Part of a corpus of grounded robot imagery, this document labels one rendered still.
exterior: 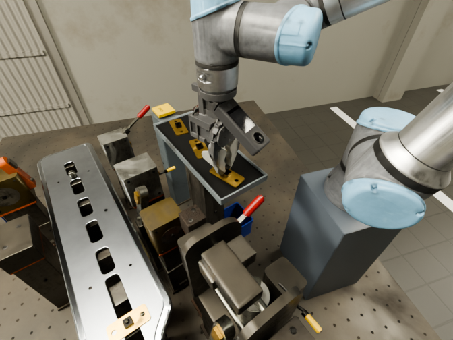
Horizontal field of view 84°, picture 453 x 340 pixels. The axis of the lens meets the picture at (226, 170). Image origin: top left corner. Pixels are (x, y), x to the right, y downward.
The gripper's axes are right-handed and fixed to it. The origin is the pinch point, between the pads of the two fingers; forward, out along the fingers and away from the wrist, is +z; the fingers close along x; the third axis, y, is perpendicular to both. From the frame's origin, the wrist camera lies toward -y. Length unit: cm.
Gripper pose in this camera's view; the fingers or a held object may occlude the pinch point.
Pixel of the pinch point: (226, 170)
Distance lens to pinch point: 59.0
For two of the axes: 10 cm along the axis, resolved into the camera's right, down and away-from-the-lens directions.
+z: 0.0, 7.3, 6.9
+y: -7.7, -4.4, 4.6
